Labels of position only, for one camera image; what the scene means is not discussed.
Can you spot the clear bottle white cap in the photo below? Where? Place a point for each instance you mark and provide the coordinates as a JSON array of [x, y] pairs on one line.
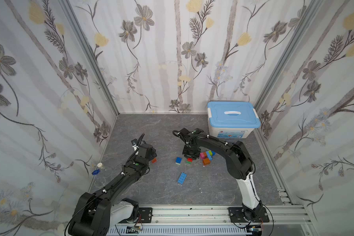
[[105, 171]]

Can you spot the orange small lego brick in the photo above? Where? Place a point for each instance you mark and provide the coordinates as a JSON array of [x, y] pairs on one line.
[[206, 161]]

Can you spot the white perforated cable tray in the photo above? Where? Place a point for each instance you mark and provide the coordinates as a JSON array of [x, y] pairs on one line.
[[218, 230]]

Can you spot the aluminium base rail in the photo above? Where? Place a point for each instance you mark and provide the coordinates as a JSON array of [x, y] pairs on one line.
[[206, 214]]

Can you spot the blue lid storage box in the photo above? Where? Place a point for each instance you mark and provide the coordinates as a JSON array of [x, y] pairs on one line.
[[232, 120]]

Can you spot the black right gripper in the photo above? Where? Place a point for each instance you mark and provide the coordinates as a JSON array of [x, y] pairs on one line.
[[191, 151]]

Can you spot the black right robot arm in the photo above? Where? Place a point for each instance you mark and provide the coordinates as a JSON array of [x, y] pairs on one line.
[[238, 162]]

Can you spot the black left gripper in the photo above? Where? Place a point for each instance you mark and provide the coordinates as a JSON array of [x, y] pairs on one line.
[[149, 154]]

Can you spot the light blue long lego brick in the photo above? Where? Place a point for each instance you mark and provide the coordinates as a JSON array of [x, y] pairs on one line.
[[182, 178]]

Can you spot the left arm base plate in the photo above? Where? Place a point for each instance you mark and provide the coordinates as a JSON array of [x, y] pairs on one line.
[[142, 215]]

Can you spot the clear bottle blue cap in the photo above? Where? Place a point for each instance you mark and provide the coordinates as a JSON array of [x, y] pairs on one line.
[[98, 179]]

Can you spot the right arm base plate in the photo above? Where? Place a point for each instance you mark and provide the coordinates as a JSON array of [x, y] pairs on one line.
[[245, 215]]

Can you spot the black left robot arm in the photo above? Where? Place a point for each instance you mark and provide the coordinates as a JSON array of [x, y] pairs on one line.
[[92, 214]]

